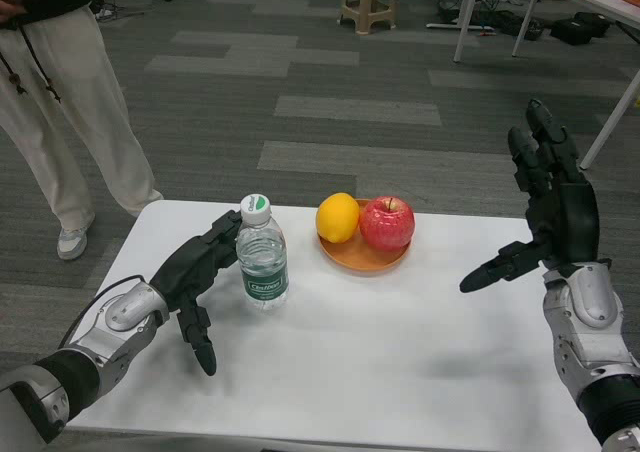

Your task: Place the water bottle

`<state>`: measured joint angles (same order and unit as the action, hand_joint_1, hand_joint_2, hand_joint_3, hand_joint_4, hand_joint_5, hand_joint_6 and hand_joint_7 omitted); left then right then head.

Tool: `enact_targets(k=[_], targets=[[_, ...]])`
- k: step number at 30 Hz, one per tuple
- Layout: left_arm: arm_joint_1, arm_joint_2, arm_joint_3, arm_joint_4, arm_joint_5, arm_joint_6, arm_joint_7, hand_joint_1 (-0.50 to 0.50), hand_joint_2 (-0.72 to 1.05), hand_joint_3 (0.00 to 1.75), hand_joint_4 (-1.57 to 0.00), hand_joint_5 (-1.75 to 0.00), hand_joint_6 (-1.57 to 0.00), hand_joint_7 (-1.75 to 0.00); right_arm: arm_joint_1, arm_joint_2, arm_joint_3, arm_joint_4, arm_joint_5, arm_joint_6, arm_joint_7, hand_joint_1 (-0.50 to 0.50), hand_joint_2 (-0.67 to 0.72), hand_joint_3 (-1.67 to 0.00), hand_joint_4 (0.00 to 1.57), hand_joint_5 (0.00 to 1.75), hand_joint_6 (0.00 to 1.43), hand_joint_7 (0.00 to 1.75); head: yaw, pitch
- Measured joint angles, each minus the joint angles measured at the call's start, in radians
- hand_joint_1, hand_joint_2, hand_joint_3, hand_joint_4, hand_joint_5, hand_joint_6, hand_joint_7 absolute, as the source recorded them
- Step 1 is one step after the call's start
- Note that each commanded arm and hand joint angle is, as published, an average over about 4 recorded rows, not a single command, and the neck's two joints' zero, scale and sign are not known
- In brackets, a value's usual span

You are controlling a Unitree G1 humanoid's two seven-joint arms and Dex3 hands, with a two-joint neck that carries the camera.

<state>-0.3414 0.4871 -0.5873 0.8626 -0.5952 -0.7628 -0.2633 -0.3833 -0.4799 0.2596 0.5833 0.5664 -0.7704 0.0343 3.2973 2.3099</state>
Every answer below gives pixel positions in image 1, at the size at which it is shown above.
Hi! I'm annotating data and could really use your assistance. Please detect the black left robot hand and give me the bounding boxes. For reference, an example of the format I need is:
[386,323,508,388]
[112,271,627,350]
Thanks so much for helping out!
[149,208,243,378]

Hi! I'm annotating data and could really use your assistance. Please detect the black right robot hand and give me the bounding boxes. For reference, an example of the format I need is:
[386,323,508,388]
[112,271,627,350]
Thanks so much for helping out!
[458,97,601,295]

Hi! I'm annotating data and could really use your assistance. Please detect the black bag on floor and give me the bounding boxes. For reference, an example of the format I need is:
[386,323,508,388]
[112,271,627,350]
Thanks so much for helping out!
[549,11,612,47]

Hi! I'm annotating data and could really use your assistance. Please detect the beige plastic stool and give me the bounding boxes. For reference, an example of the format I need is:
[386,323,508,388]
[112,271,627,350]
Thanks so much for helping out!
[339,0,398,36]

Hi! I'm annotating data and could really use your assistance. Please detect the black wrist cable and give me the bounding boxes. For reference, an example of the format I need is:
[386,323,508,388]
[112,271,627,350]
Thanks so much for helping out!
[57,273,153,348]

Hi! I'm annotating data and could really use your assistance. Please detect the black power strip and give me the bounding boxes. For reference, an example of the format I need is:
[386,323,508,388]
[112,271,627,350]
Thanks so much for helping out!
[479,9,546,42]

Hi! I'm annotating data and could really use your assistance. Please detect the person in cream trousers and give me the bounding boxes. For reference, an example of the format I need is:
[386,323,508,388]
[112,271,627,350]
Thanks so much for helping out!
[0,0,165,262]

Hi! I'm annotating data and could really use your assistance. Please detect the white desk with equipment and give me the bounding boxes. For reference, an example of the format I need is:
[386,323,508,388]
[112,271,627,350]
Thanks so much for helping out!
[425,0,498,32]

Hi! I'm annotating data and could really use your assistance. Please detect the red apple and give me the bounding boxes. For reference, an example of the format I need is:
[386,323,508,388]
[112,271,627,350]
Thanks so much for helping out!
[358,195,417,252]

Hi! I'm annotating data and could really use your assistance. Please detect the orange round plate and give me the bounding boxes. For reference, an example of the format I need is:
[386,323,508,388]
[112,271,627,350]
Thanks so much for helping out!
[317,198,414,277]

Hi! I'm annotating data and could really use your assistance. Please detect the white long table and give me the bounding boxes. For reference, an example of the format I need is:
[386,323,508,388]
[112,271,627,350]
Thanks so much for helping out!
[452,0,640,64]

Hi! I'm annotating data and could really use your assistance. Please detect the yellow lemon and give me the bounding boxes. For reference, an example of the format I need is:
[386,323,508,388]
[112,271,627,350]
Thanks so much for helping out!
[315,191,361,244]

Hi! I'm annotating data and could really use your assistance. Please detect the white table leg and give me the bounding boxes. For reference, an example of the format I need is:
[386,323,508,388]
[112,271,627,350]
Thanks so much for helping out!
[579,63,640,171]

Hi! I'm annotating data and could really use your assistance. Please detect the clear water bottle green label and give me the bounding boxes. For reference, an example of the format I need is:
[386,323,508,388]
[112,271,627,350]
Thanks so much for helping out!
[234,192,291,312]

